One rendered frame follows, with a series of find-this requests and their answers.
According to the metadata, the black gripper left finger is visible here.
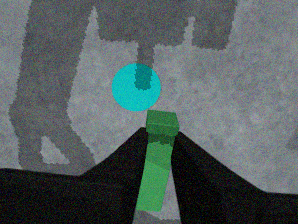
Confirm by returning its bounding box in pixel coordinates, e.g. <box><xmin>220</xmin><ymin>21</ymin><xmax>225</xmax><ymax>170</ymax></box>
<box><xmin>0</xmin><ymin>127</ymin><xmax>148</xmax><ymax>224</ymax></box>

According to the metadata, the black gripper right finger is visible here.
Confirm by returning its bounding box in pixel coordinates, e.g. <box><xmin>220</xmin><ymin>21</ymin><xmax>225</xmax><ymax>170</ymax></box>
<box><xmin>171</xmin><ymin>131</ymin><xmax>298</xmax><ymax>224</ymax></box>

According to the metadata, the green rectangular post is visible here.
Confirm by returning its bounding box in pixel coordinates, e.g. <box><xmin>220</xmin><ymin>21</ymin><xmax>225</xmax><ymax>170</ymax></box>
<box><xmin>136</xmin><ymin>110</ymin><xmax>180</xmax><ymax>211</ymax></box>

